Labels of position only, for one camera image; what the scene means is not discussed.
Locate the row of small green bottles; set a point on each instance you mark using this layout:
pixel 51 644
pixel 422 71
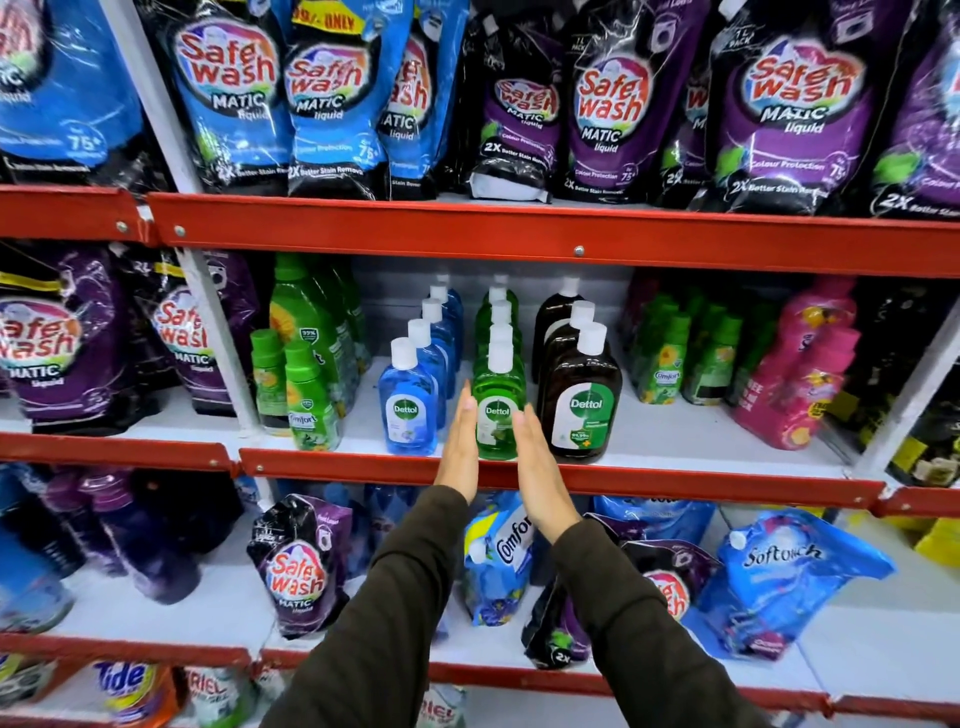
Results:
pixel 679 352

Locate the yellow packet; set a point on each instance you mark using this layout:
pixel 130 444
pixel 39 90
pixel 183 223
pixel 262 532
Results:
pixel 941 540

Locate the person's left hand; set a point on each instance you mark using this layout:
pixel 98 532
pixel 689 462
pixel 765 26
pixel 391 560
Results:
pixel 461 450

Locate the person's right hand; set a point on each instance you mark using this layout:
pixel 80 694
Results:
pixel 540 480

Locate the dark detergent pouch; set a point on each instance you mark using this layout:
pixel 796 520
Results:
pixel 22 679

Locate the small green softener bottle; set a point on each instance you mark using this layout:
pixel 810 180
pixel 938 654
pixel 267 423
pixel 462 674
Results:
pixel 268 382
pixel 309 409

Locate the person's left forearm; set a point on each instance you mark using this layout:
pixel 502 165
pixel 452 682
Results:
pixel 382 615

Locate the pink softener bottle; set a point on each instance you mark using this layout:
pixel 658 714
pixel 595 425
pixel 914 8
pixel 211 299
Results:
pixel 806 390
pixel 795 322

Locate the person's right fingers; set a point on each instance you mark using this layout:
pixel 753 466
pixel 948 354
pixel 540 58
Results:
pixel 529 439

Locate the large blue softener pouch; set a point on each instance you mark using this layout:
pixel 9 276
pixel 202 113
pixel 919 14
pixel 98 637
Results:
pixel 780 577

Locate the blue antiseptic bottle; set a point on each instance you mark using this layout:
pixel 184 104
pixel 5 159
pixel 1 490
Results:
pixel 450 304
pixel 442 330
pixel 407 412
pixel 431 360

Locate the purple softener bottle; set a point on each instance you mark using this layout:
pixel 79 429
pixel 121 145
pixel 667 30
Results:
pixel 127 532

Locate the red and white shelf rack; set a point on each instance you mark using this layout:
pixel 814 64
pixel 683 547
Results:
pixel 525 234

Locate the purple detergent pouch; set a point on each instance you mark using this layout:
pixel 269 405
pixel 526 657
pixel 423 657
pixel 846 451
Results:
pixel 926 127
pixel 551 630
pixel 671 577
pixel 795 112
pixel 300 570
pixel 517 120
pixel 622 112
pixel 60 345
pixel 690 150
pixel 191 330

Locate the black and yellow pouches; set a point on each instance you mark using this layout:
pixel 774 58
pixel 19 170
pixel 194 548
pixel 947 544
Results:
pixel 907 360

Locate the orange detergent pouch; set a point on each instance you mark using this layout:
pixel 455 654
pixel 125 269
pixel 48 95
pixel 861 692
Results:
pixel 135 690

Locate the brown antiseptic bottle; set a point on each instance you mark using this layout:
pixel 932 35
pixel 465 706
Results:
pixel 570 330
pixel 581 405
pixel 553 307

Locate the person's right forearm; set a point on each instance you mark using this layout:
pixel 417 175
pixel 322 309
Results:
pixel 637 630

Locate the person's left fingers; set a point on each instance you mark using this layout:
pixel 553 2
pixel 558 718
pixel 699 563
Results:
pixel 465 416

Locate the green white detergent pouch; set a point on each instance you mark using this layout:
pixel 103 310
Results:
pixel 441 709
pixel 217 697

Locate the green antiseptic bottle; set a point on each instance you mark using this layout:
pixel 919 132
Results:
pixel 498 294
pixel 500 335
pixel 501 313
pixel 495 409

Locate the blue detergent pouch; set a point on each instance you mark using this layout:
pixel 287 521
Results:
pixel 420 105
pixel 334 105
pixel 60 90
pixel 229 97

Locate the large green softener bottle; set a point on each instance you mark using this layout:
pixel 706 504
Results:
pixel 304 315

